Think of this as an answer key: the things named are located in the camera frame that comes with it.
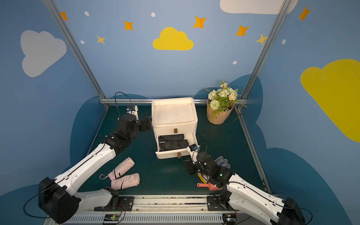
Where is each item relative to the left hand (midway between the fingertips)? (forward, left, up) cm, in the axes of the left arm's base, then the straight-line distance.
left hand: (144, 116), depth 79 cm
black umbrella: (-4, -15, -15) cm, 22 cm away
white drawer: (-3, -29, -19) cm, 34 cm away
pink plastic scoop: (-30, -40, -25) cm, 56 cm away
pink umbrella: (-25, +17, -24) cm, 38 cm away
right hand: (-19, -25, -15) cm, 34 cm away
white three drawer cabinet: (+5, -17, -4) cm, 18 cm away
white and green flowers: (+17, -48, -1) cm, 51 cm away
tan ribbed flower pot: (+8, -44, -9) cm, 46 cm away
